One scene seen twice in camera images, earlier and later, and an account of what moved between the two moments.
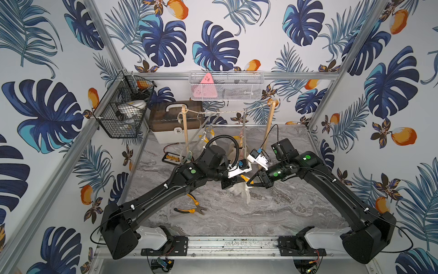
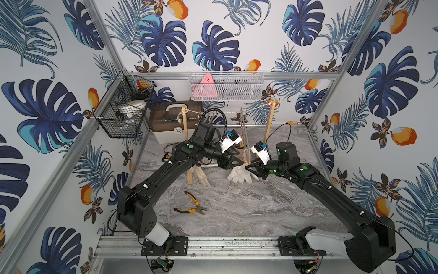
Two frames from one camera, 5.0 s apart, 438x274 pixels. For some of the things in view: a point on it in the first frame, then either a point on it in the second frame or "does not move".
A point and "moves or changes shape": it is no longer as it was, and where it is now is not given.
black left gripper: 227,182 → 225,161
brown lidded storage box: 166,121 does not move
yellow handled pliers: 198,208 does not move
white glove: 240,189 moves or changes shape
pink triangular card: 206,88 does not move
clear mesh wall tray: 226,85 does not move
